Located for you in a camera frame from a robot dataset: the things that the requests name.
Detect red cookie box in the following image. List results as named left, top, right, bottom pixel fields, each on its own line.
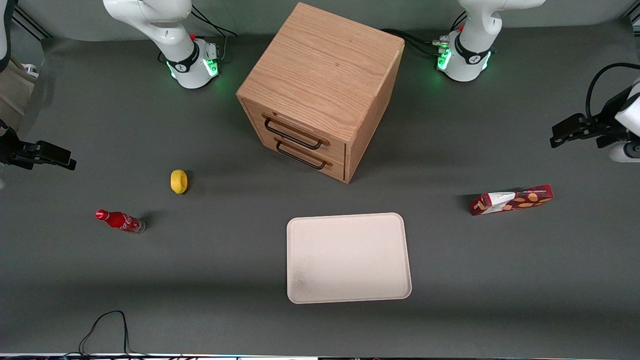
left=469, top=184, right=555, bottom=217

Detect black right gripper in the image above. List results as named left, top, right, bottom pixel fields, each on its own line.
left=0, top=120, right=77, bottom=171

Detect oak wooden drawer cabinet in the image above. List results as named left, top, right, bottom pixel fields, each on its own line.
left=236, top=2, right=406, bottom=184

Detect black base cables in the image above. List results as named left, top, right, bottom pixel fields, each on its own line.
left=190, top=4, right=239, bottom=64
left=382, top=10, right=469, bottom=57

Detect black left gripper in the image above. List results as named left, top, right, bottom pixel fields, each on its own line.
left=550, top=87, right=633, bottom=149

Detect black left base cables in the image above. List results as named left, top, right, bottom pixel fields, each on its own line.
left=382, top=10, right=469, bottom=57

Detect red cola bottle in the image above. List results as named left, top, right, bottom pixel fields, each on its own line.
left=95, top=209, right=146, bottom=235

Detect yellow lemon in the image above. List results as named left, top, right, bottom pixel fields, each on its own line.
left=170, top=169, right=189, bottom=195

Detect beige plastic tray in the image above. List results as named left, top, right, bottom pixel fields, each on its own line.
left=286, top=213, right=413, bottom=305

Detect black metal drawer handle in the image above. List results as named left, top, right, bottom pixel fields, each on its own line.
left=263, top=116, right=325, bottom=151
left=275, top=139, right=329, bottom=171

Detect black right base cables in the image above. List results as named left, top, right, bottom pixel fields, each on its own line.
left=190, top=4, right=239, bottom=64

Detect wooden drawer front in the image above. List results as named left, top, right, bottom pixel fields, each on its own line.
left=243, top=99, right=347, bottom=164
left=257, top=131, right=347, bottom=182

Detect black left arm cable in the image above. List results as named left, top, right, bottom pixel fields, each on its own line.
left=585, top=62, right=640, bottom=121

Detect thin black looped cable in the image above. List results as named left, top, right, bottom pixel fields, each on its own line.
left=62, top=310, right=151, bottom=359

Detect beige cloth bag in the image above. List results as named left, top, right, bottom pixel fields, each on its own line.
left=0, top=55, right=39, bottom=133

